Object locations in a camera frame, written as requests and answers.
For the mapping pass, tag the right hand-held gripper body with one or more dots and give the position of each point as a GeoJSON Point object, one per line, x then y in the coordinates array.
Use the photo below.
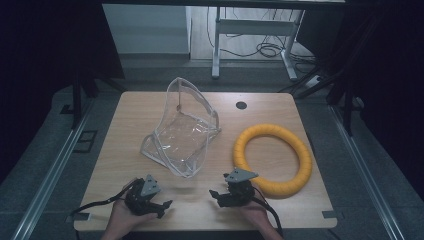
{"type": "Point", "coordinates": [240, 190]}

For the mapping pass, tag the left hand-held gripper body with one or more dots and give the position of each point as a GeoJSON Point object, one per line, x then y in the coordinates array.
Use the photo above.
{"type": "Point", "coordinates": [141, 196]}

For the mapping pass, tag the clear plastic zipper bag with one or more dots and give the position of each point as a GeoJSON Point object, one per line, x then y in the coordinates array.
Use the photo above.
{"type": "Point", "coordinates": [181, 133]}

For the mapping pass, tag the person's left hand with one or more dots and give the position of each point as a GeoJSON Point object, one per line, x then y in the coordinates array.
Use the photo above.
{"type": "Point", "coordinates": [125, 216]}

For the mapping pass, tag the person's right hand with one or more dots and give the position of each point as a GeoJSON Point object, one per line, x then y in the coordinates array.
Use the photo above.
{"type": "Point", "coordinates": [255, 215]}

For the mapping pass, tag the grey tape patch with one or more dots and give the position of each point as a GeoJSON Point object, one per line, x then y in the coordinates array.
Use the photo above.
{"type": "Point", "coordinates": [332, 214]}
{"type": "Point", "coordinates": [80, 217]}

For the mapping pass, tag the dark floor hatch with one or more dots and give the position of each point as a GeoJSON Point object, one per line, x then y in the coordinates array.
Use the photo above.
{"type": "Point", "coordinates": [85, 141]}

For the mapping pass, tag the black round table grommet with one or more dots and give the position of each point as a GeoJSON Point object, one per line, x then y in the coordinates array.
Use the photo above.
{"type": "Point", "coordinates": [241, 105]}

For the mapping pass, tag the black metal stand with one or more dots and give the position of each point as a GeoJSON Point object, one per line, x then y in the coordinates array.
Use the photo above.
{"type": "Point", "coordinates": [348, 110]}
{"type": "Point", "coordinates": [77, 100]}

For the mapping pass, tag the white power strip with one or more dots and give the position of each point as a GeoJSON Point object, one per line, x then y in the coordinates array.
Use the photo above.
{"type": "Point", "coordinates": [313, 81]}

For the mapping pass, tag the dark curtain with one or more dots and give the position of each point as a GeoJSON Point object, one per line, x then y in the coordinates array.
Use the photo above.
{"type": "Point", "coordinates": [43, 50]}
{"type": "Point", "coordinates": [386, 66]}

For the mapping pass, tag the silver floor rail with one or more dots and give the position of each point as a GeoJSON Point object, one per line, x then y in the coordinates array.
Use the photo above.
{"type": "Point", "coordinates": [366, 180]}
{"type": "Point", "coordinates": [50, 180]}

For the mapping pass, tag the white metal desk frame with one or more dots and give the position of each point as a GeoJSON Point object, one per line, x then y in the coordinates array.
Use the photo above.
{"type": "Point", "coordinates": [253, 27]}

